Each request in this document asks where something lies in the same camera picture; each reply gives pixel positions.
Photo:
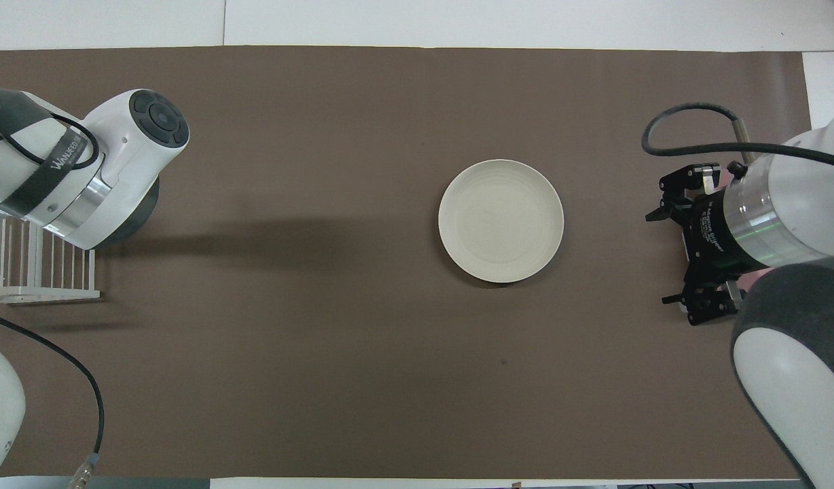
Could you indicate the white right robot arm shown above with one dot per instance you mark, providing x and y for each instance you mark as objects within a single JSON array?
[{"x": 797, "y": 204}]

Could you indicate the brown table mat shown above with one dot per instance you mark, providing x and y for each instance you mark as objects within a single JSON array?
[{"x": 322, "y": 373}]

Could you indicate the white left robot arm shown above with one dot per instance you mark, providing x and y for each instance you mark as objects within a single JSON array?
[{"x": 118, "y": 136}]

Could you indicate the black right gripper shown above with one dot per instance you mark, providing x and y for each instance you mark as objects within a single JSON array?
[{"x": 716, "y": 227}]

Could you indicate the cream round plate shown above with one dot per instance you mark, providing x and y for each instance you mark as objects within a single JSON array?
[{"x": 500, "y": 221}]

